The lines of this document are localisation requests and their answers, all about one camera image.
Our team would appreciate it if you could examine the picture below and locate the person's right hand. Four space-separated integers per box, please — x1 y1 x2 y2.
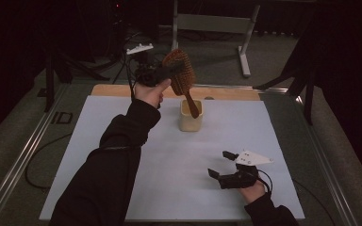
239 182 267 205

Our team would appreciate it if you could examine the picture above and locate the white metal desk frame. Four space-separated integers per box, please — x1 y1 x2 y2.
168 0 262 78

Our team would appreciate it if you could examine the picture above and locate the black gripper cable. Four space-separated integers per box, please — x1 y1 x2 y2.
25 51 142 191
256 169 337 226

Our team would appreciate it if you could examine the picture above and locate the brown wooden hairbrush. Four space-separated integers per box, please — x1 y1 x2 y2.
161 48 201 120

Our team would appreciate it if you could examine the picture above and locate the person's left hand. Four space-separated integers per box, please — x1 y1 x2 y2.
134 78 173 109

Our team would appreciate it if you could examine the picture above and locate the cream square cup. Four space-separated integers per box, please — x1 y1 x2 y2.
178 98 205 133

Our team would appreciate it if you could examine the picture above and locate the black tripod stand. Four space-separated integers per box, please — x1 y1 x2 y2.
253 18 317 126
43 46 111 113

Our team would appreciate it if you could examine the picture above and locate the aluminium floor rail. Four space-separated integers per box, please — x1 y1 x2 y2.
0 84 70 226
295 95 362 226

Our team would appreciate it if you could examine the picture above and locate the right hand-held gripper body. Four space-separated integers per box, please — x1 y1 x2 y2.
218 150 274 190

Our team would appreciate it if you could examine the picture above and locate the black floor bracket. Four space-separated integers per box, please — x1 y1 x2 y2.
50 111 74 125

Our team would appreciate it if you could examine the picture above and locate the black floor cable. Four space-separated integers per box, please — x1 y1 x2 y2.
111 46 140 87

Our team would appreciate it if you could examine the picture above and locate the dark equipment rack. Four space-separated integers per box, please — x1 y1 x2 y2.
74 0 130 64

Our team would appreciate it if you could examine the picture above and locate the white table mat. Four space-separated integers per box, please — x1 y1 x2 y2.
39 94 305 222

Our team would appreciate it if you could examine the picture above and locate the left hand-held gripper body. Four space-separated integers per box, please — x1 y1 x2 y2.
125 42 173 89

